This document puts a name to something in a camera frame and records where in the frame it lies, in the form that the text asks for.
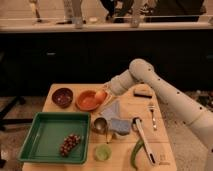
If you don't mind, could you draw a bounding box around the orange apple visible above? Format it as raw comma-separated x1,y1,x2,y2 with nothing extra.
95,90,106,102

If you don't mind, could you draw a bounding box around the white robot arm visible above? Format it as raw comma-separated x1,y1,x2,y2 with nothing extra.
104,58,213,171

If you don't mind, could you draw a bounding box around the orange bowl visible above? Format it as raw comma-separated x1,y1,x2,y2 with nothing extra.
76,90,104,111

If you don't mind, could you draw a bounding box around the purple bowl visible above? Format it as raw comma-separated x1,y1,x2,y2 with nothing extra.
52,88,73,108

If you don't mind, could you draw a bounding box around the light blue cloth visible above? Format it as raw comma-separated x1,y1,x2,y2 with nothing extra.
100,100,120,121

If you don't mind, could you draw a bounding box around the black rectangular block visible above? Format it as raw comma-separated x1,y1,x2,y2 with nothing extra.
133,89,152,98

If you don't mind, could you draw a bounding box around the small metal cup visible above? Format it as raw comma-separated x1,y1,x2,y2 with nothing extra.
93,117,107,134

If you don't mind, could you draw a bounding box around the silver fork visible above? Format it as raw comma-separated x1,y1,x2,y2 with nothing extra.
148,102,157,131

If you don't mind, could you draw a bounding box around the small yellow object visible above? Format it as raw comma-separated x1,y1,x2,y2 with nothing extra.
106,133,112,144

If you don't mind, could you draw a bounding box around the red grape bunch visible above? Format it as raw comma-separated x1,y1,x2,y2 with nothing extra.
60,134,81,157

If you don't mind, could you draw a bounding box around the light green cup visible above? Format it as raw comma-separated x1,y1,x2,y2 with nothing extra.
94,144,111,161

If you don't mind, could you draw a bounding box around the green chili pepper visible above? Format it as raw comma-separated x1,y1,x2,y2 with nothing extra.
130,139,144,171

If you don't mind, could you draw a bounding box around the green plastic tray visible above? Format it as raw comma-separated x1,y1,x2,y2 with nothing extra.
19,112,91,164

